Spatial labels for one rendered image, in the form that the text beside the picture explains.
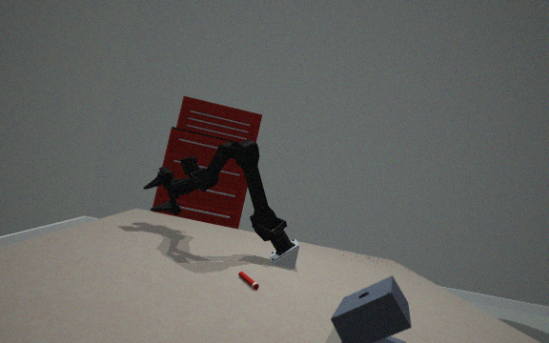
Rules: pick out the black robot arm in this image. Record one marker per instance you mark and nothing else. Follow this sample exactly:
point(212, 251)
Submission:
point(246, 156)

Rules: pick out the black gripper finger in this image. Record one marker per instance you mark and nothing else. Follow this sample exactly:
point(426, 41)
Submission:
point(159, 180)
point(163, 208)

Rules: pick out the dark blue-grey sloped panel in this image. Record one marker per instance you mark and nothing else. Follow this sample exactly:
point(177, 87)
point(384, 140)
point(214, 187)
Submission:
point(373, 314)

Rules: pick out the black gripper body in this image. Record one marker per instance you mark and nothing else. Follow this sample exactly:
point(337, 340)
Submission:
point(175, 189)

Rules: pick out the red peg with grey band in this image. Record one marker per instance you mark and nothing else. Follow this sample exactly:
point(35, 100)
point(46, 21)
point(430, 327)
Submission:
point(248, 280)

